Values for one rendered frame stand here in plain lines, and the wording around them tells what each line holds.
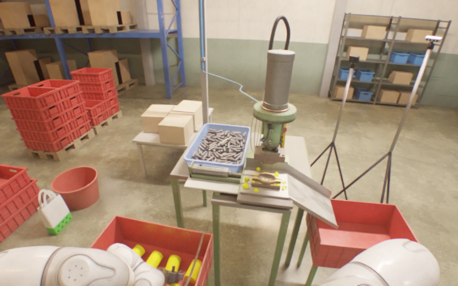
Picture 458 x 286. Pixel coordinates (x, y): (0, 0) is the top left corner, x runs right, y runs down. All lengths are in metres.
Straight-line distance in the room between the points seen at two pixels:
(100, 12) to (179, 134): 4.31
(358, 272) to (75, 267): 0.55
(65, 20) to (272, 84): 6.30
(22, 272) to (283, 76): 1.04
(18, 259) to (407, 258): 0.81
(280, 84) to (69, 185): 2.74
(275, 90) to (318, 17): 5.36
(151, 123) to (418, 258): 2.75
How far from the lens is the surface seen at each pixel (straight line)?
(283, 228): 1.46
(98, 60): 6.64
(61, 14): 7.06
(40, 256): 0.66
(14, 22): 8.17
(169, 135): 2.68
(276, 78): 1.08
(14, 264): 0.68
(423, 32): 6.74
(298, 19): 6.33
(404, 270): 0.60
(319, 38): 6.43
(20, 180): 3.11
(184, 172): 1.58
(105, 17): 6.31
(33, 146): 4.31
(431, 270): 0.66
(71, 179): 3.25
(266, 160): 1.27
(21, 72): 8.57
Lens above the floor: 1.89
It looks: 30 degrees down
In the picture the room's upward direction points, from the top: 1 degrees clockwise
